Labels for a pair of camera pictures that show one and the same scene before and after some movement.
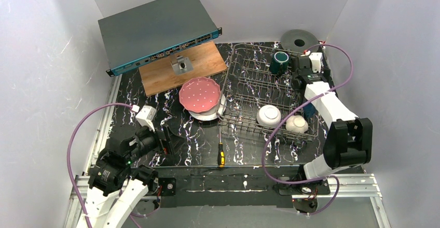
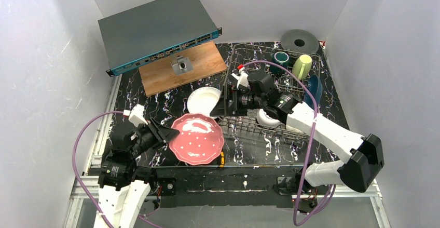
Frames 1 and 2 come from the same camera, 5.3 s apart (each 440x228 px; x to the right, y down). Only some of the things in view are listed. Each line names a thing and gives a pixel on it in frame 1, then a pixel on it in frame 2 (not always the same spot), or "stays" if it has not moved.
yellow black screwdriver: x=221 y=159 stays
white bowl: x=269 y=116 stays
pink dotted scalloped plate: x=200 y=94 -> x=200 y=140
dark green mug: x=278 y=63 stays
